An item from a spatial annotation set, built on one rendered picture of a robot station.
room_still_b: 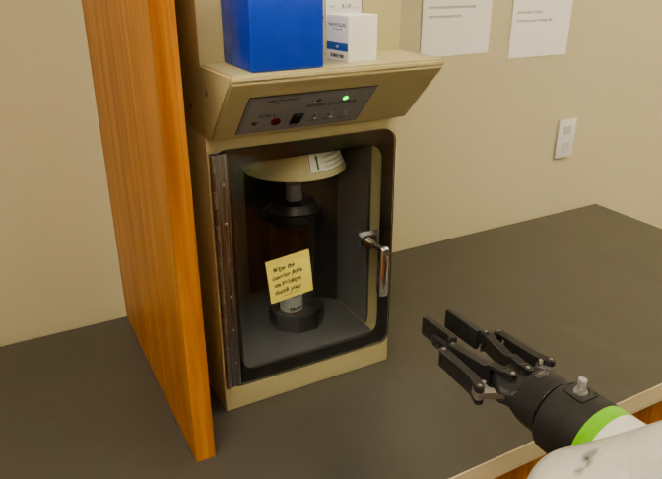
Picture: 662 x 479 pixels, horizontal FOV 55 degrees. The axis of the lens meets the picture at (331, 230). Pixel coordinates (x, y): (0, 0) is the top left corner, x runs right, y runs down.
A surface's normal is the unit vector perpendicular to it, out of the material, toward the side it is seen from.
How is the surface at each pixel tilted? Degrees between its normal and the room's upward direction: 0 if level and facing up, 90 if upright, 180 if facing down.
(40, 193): 90
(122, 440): 0
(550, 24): 90
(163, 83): 90
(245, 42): 90
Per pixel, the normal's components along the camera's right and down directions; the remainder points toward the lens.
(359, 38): 0.59, 0.31
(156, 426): 0.00, -0.92
